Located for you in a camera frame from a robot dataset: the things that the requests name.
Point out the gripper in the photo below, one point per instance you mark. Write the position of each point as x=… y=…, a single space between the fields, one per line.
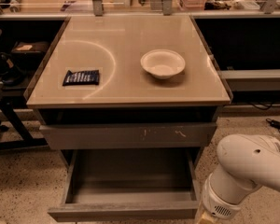
x=218 y=202

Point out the grey drawer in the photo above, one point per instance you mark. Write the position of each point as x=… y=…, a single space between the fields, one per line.
x=133 y=135
x=128 y=184

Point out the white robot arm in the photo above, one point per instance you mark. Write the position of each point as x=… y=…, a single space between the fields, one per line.
x=245 y=164

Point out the grey top drawer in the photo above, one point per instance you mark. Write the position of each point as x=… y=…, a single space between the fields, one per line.
x=133 y=135

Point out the grey drawer cabinet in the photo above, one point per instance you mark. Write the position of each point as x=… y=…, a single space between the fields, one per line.
x=114 y=45

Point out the black power adapter on floor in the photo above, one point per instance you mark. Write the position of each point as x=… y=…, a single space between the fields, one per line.
x=274 y=123

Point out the grey metal shelf beam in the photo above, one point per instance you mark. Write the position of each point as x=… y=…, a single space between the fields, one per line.
x=253 y=80

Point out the white paper bowl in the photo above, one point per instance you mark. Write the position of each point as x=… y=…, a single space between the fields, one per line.
x=163 y=63

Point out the dark blue snack packet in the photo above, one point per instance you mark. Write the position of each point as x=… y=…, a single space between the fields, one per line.
x=89 y=77

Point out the dark box with label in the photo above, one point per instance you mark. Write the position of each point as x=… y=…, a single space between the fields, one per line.
x=25 y=50

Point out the black chair frame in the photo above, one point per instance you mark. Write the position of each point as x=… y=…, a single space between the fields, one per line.
x=27 y=141

